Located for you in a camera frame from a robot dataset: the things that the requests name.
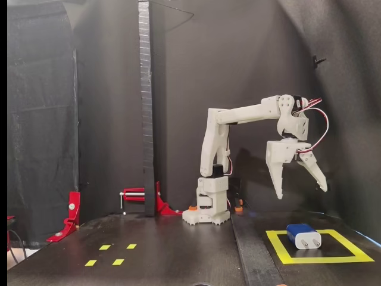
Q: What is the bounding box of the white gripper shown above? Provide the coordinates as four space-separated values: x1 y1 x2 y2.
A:
266 139 329 200

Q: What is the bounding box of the blue white charger plug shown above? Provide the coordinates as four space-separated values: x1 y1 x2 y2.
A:
286 223 323 250

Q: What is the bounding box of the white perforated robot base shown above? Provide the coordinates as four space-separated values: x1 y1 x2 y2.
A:
182 192 232 226

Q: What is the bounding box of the yellow tape square outline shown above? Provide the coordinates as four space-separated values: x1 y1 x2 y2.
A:
266 229 375 265

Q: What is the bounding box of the long black flat strip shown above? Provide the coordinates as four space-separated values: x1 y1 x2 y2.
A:
230 210 285 286

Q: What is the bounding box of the black backdrop cloth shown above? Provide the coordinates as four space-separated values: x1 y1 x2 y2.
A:
74 0 381 236

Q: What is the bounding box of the small black backdrop clip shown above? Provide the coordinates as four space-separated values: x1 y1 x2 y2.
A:
312 55 327 70

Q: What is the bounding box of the red screw clamp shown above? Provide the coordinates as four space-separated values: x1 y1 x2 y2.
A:
120 187 146 209

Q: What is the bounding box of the black mesh curtain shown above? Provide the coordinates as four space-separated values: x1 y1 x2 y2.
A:
7 0 80 248

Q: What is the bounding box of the red clamp part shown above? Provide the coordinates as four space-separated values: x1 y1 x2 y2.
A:
7 216 15 254

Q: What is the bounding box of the red white wrist servo cable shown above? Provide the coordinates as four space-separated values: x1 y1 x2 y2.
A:
296 97 329 156

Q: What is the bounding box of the red black arm servo cable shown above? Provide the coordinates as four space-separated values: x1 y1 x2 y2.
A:
225 123 234 177

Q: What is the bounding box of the red corner bracket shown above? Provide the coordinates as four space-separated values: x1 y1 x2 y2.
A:
46 191 81 243
156 181 184 216

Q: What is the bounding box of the tall black foam post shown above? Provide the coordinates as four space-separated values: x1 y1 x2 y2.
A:
138 0 157 217

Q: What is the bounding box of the thin black wire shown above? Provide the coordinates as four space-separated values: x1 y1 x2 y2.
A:
150 0 196 33

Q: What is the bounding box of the thin black floor cable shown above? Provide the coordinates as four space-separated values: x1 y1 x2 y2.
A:
7 228 28 265

